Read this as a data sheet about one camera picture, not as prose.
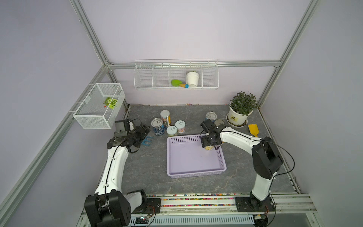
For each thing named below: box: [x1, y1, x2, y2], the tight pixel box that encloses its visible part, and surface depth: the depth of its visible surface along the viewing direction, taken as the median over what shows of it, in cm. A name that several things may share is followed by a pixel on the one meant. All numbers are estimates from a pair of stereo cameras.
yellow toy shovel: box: [247, 123, 260, 138], surface depth 107 cm
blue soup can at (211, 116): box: [205, 111, 218, 123], surface depth 101 cm
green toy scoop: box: [171, 79, 189, 89], surface depth 103 cm
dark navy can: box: [214, 119, 225, 127], surface depth 99 cm
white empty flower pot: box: [186, 71, 199, 88], surface depth 94 cm
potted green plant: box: [225, 90, 259, 129], surface depth 99 cm
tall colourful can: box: [160, 109, 172, 128], surface depth 99 cm
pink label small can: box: [174, 119, 186, 134], surface depth 104 cm
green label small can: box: [165, 125, 178, 137], surface depth 101 cm
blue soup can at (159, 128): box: [150, 117, 165, 136], surface depth 98 cm
